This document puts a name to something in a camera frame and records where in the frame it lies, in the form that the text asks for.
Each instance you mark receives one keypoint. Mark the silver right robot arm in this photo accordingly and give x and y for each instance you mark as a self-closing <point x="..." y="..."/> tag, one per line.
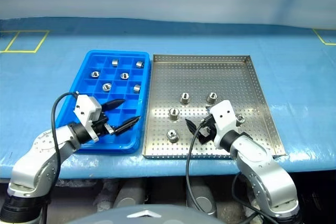
<point x="265" y="179"/>

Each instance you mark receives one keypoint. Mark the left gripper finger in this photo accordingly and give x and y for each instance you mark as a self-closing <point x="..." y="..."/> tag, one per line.
<point x="127" y="125"/>
<point x="113" y="104"/>

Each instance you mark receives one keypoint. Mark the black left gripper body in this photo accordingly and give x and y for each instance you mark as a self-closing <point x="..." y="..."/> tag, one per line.
<point x="101" y="125"/>

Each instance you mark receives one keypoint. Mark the blue compartment tray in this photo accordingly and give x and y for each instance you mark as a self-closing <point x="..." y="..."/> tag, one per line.
<point x="78" y="98"/>

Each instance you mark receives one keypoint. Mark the grey foam-wrapped tube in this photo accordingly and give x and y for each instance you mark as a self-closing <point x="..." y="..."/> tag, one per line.
<point x="106" y="195"/>

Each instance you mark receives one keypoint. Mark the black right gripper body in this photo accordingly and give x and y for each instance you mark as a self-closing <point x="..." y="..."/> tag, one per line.
<point x="211" y="130"/>

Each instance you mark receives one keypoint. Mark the metal nut on tray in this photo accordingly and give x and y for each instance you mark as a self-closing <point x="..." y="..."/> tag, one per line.
<point x="211" y="98"/>

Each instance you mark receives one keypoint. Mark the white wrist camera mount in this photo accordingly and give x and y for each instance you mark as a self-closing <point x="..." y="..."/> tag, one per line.
<point x="85" y="107"/>
<point x="223" y="116"/>

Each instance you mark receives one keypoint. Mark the perforated metal tray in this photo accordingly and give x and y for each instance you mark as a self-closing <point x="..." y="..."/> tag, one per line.
<point x="231" y="82"/>

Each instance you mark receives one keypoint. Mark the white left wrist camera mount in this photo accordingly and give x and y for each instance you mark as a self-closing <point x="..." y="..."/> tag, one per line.
<point x="85" y="107"/>

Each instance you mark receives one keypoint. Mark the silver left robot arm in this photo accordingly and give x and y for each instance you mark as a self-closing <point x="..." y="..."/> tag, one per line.
<point x="31" y="166"/>

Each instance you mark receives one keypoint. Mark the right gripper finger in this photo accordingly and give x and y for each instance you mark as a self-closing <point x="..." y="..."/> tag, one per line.
<point x="204" y="138"/>
<point x="191" y="127"/>

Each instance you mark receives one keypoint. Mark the grey robot torso with emblem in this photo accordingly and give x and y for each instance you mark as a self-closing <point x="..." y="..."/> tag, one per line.
<point x="144" y="216"/>

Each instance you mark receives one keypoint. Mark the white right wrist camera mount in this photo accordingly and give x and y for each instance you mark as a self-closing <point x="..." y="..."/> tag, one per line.
<point x="223" y="116"/>

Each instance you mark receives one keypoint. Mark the grey rounded cylinder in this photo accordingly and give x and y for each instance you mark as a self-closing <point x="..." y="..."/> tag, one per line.
<point x="130" y="195"/>
<point x="202" y="200"/>

